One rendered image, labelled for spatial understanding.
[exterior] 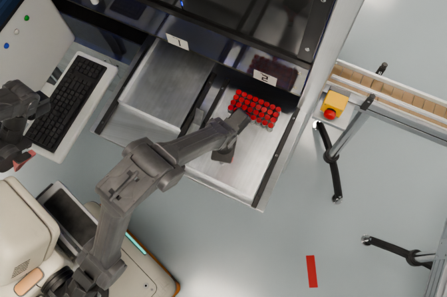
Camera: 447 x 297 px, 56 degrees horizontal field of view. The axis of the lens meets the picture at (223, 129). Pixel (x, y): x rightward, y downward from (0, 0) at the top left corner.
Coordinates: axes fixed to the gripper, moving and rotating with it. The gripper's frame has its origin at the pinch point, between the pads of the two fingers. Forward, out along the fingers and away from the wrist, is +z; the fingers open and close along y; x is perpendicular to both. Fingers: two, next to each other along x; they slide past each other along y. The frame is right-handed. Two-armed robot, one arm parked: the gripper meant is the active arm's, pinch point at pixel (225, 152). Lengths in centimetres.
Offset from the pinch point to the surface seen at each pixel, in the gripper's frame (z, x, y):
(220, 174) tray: 9.8, 1.1, -5.9
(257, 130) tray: 11.3, -8.9, 12.5
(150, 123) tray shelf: 10.4, 30.3, 7.7
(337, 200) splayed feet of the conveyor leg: 99, -57, 7
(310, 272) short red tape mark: 97, -47, -33
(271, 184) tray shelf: 10.4, -17.1, -5.8
